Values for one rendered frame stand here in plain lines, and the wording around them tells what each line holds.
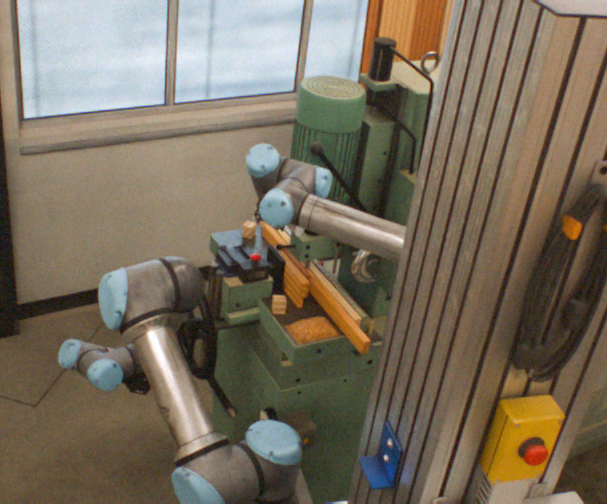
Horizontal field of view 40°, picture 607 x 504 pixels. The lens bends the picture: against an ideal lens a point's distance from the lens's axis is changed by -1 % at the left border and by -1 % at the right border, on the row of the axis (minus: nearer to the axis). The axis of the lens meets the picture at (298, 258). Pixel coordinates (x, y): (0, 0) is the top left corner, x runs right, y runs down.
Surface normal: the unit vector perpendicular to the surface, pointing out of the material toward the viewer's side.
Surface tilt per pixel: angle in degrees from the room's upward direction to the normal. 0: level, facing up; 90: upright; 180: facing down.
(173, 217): 90
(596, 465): 0
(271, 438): 8
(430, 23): 87
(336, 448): 90
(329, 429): 90
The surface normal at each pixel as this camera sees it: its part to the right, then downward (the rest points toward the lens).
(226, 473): 0.44, -0.41
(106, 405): 0.11, -0.84
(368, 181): 0.45, 0.52
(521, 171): 0.25, 0.54
